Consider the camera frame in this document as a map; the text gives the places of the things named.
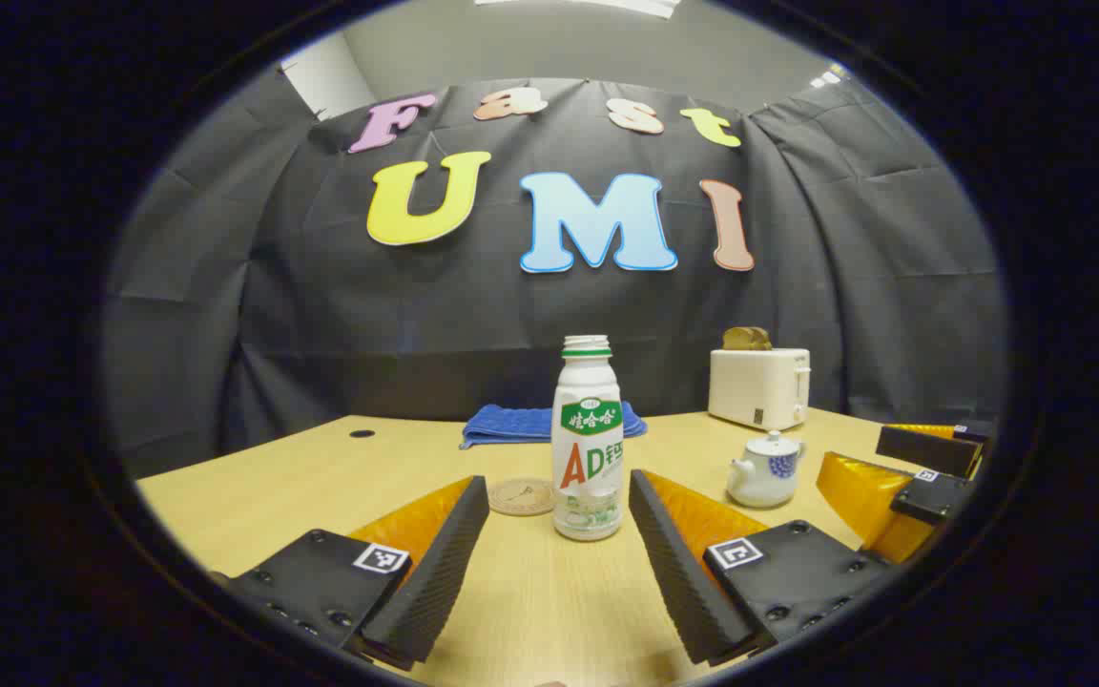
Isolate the white teacup lid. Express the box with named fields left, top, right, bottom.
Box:
left=745, top=431, right=803, bottom=459

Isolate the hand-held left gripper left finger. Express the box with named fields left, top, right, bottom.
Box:
left=211, top=475, right=491, bottom=672

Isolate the round beige coaster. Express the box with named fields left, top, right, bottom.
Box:
left=487, top=477, right=557, bottom=517

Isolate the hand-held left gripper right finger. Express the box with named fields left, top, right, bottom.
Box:
left=628, top=468, right=894, bottom=667

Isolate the cream toaster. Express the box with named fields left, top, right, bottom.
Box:
left=708, top=347, right=812, bottom=432

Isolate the folded blue towel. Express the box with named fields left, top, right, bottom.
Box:
left=460, top=402, right=649, bottom=450

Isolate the black backdrop cloth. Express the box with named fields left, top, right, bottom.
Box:
left=101, top=67, right=1006, bottom=478

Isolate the white water bottle green label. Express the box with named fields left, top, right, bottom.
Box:
left=550, top=335, right=625, bottom=542

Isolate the white blue-patterned teacup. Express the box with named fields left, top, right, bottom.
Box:
left=726, top=448, right=807, bottom=509

